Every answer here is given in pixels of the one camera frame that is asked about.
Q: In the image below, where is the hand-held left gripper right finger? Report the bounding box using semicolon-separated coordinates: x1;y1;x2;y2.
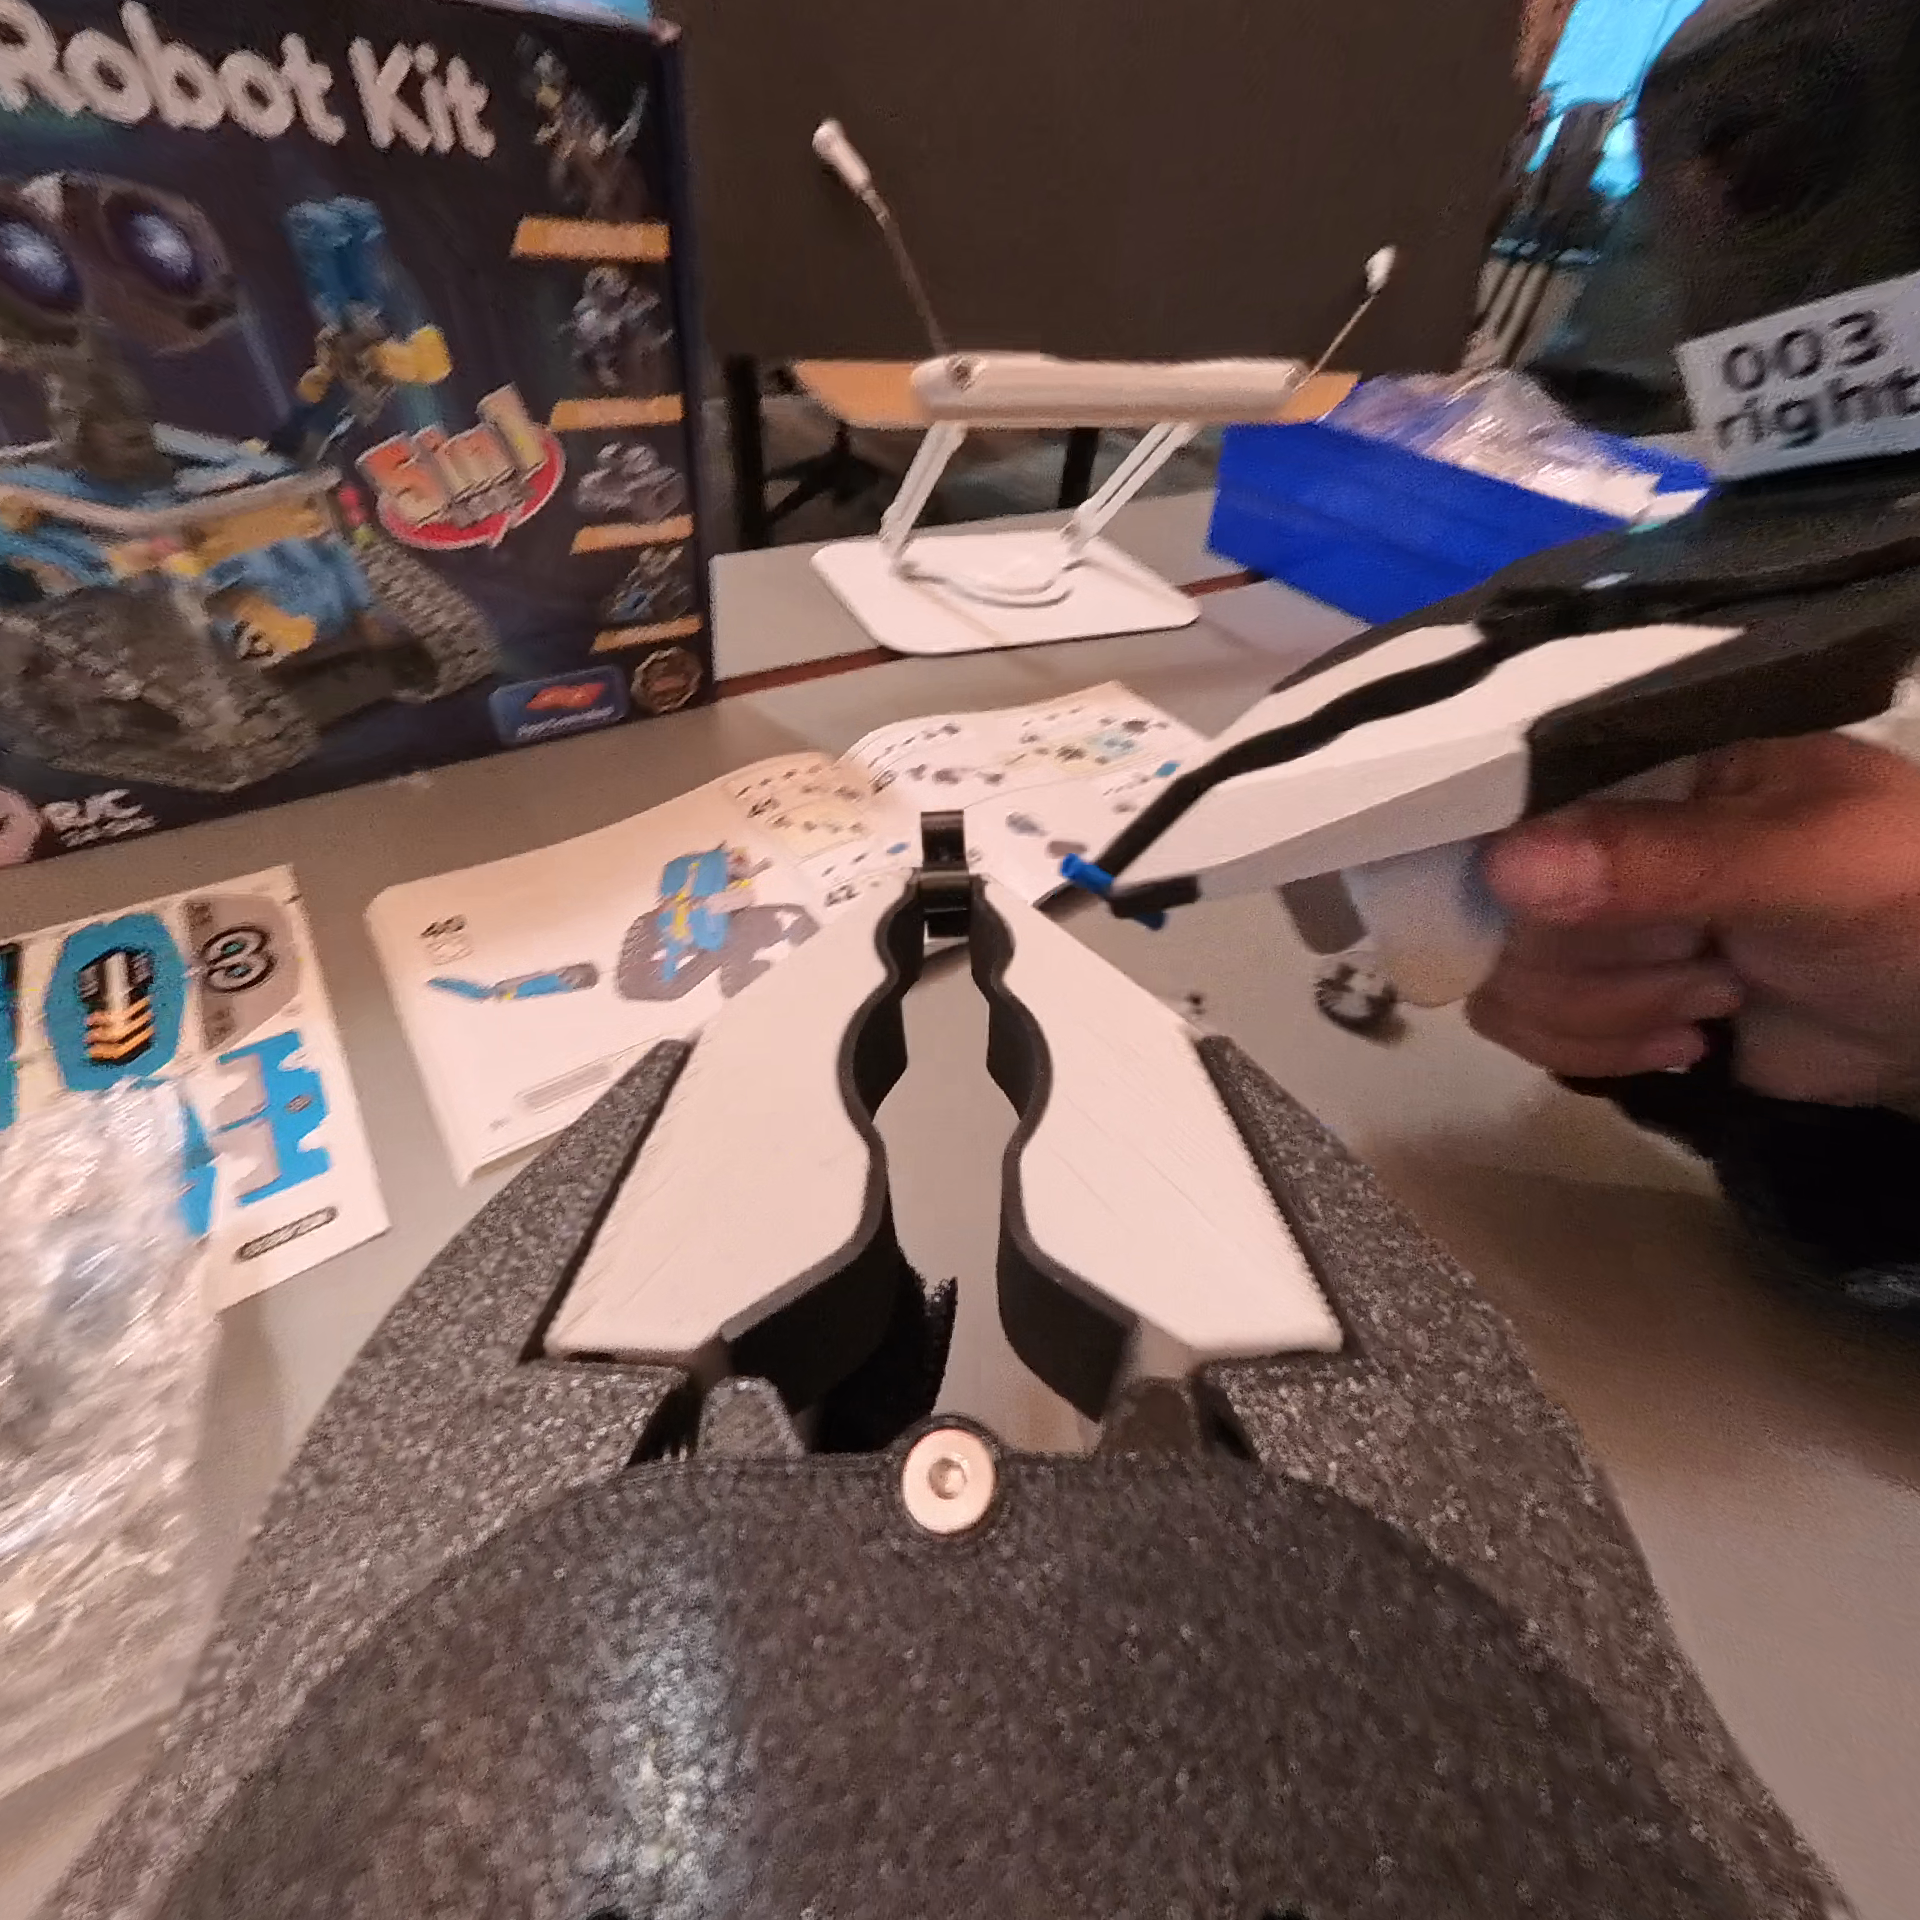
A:
966;873;1344;1377

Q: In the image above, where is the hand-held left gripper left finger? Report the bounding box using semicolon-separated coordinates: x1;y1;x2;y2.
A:
540;873;919;1377

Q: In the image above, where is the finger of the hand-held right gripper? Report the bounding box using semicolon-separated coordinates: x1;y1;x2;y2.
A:
1185;606;1500;819
1050;620;1749;907

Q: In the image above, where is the black T-shaped connector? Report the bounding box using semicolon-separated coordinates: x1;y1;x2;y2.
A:
916;811;976;949

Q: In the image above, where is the person's right forearm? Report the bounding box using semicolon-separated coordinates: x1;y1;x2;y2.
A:
1561;1052;1920;1321

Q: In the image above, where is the grey desk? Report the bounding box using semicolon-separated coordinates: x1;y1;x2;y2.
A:
0;497;1920;1920

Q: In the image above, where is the black desk partition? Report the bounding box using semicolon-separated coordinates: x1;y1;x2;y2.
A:
660;0;1530;558

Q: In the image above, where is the person's right hand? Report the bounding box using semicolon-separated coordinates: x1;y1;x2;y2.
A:
1462;736;1920;1083

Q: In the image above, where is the blue plastic bin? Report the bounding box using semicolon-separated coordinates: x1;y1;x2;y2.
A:
1210;375;1711;629

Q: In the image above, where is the black gear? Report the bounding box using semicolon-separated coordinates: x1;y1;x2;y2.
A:
1313;961;1413;1040

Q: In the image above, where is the clear plastic bag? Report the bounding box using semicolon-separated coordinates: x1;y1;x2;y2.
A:
1340;364;1680;520

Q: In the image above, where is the open instruction booklet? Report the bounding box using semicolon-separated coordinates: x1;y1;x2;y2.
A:
362;681;1306;1188

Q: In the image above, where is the short metal rod white tip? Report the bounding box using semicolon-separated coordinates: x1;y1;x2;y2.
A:
1313;248;1401;369

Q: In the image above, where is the blue sticker sheet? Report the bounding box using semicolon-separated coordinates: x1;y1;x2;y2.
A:
0;870;390;1313

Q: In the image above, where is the bubble wrap bag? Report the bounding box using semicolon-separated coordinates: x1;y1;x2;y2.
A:
0;1087;217;1786

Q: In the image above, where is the long metal rod white tip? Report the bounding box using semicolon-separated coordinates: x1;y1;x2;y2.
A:
809;120;952;363

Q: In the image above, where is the dark blue robot kit box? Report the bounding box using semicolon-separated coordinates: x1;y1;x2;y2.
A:
0;0;714;873

